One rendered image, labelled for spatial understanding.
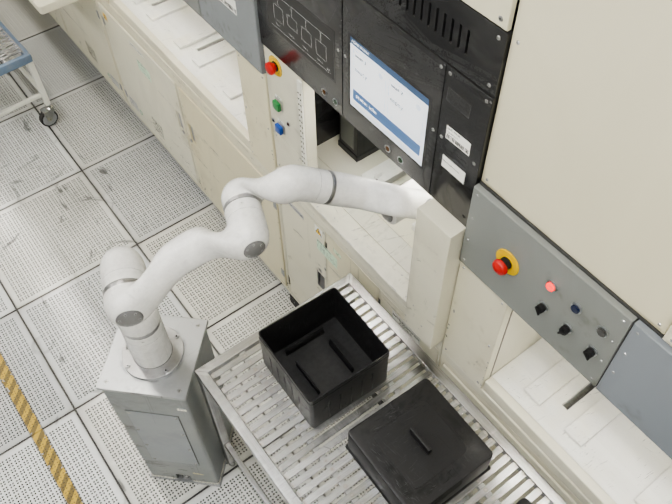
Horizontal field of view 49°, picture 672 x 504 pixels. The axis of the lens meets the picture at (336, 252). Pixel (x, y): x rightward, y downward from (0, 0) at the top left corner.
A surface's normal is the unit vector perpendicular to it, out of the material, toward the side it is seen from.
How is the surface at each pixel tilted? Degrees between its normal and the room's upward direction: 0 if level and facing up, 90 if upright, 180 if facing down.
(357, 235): 0
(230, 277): 0
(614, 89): 90
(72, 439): 0
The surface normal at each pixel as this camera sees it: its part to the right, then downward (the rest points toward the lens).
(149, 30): -0.01, -0.60
